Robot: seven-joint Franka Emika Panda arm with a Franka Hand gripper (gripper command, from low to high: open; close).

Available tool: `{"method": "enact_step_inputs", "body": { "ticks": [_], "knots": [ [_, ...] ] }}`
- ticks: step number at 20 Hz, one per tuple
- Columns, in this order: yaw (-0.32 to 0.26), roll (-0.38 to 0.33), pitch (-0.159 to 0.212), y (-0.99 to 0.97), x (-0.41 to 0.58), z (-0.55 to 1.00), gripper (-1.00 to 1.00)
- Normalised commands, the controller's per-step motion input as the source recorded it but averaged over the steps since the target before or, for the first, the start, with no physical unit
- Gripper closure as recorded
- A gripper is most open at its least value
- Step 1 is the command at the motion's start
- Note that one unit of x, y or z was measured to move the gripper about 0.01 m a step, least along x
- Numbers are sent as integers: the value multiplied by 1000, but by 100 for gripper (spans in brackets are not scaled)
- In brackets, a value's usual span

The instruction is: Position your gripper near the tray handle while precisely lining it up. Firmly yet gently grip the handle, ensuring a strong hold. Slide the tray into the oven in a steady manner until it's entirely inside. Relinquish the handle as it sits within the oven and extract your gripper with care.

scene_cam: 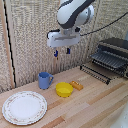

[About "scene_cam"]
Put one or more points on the white plate with patterned rim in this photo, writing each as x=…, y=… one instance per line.
x=24, y=107

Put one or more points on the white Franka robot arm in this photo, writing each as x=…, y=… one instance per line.
x=71, y=13

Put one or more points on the blue ceramic mug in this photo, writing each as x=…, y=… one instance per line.
x=44, y=80

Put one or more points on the small orange block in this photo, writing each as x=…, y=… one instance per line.
x=77, y=85

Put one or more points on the woven beige folding screen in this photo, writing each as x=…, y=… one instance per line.
x=30, y=36

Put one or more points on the yellow plastic bowl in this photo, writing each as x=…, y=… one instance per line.
x=64, y=89

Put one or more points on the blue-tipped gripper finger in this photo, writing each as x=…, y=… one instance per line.
x=56, y=53
x=68, y=50

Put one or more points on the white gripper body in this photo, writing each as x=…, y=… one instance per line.
x=63, y=38

